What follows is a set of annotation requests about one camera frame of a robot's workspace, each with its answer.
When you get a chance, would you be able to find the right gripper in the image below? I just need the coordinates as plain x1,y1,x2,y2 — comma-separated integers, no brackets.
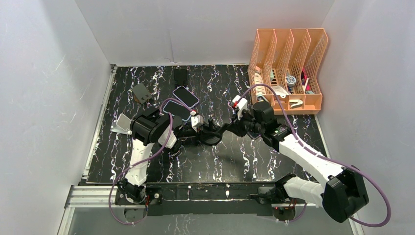
226,109,264,138

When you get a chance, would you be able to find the black round base phone stand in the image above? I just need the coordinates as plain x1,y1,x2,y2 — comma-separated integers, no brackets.
199,118,230,146

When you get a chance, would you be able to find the orange desk file organizer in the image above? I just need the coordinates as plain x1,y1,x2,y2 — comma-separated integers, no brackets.
248,28,328,115

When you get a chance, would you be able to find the purple back magsafe phone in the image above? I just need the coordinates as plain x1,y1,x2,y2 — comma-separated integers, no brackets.
250,133,261,140

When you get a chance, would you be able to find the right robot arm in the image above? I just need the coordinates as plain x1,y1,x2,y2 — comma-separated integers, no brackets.
226,96,369,222

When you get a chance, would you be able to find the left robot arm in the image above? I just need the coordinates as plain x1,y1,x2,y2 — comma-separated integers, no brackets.
114,108,184,204

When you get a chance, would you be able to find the blue case phone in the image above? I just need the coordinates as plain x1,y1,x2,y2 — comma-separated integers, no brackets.
162,100,191,121

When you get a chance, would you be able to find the purple case phone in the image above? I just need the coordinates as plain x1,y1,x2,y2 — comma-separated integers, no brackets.
172,86,200,108

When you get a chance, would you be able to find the black folding phone stand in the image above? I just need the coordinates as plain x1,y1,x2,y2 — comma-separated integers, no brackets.
173,69,188,88

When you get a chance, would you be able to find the dark wooden phone stand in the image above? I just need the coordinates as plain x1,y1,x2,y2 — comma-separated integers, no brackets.
132,83,152,104

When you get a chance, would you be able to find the silver metal phone stand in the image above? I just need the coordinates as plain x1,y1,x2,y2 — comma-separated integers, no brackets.
110,113,132,135

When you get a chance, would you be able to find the teal stapler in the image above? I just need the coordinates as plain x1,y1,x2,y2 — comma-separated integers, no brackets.
256,94,268,102

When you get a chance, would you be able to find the white oval label pack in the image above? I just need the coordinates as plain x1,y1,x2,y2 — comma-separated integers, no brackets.
254,71,266,95

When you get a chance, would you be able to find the white plastic packet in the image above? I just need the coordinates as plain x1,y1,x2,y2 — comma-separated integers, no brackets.
272,85,290,99

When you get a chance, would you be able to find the round blue lid jar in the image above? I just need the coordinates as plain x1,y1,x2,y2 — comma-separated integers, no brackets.
285,75,297,88

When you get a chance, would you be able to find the white flat card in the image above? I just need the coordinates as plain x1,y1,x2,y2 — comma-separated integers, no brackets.
303,78,309,91

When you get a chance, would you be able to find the magenta notebook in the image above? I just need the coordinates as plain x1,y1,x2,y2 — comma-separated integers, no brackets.
301,69,310,91

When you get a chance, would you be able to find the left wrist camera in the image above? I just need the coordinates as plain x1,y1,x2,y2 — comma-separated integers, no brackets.
190,110,204,132

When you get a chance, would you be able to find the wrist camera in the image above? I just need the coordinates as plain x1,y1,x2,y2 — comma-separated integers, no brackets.
190,110,204,132
232,95,248,120

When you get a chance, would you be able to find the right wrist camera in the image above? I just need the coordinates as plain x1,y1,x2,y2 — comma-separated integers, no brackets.
232,95,248,120

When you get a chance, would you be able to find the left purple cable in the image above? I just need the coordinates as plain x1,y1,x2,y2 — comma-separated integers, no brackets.
108,97,198,226

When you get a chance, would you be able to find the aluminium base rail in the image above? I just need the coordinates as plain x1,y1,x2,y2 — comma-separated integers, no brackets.
58,184,363,235

